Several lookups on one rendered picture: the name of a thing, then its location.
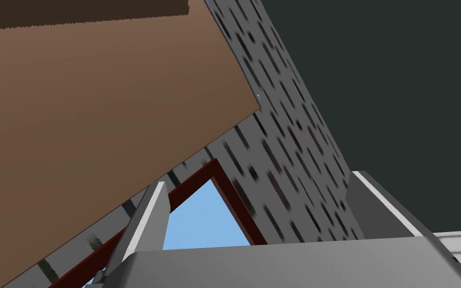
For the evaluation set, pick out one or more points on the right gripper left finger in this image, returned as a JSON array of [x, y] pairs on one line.
[[147, 224]]

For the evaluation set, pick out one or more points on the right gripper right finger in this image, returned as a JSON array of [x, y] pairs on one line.
[[378, 216]]

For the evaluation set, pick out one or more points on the red-framed window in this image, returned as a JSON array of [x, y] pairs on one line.
[[202, 220]]

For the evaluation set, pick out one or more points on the brown cupboard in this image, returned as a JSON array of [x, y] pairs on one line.
[[94, 120]]

